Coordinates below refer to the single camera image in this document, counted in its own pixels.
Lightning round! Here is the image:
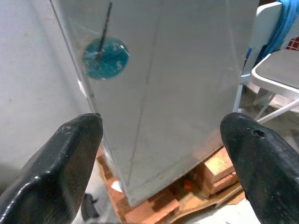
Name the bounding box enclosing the red brick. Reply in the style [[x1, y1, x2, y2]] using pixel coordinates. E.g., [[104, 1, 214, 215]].
[[209, 172, 239, 195], [96, 147, 113, 180], [125, 197, 181, 224], [203, 149, 235, 183]]

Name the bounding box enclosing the round blue sticker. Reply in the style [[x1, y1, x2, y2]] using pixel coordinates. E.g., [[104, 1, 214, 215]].
[[83, 36, 129, 80]]

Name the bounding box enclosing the white fridge body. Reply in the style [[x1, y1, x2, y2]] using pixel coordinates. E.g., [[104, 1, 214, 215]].
[[0, 0, 106, 168]]

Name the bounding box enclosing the white folding chair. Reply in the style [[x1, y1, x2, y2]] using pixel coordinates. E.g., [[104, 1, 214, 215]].
[[233, 1, 299, 124]]

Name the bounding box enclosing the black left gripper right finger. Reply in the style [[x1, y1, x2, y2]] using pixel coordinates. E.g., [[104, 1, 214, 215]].
[[220, 112, 299, 224]]

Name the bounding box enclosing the black floor object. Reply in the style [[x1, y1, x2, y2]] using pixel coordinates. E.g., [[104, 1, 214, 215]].
[[80, 193, 100, 221]]

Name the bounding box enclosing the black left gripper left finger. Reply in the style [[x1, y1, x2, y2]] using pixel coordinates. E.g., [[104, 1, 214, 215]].
[[0, 113, 104, 224]]

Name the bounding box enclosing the brown cardboard sheet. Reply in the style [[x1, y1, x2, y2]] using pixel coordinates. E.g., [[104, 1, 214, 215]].
[[96, 144, 245, 224]]

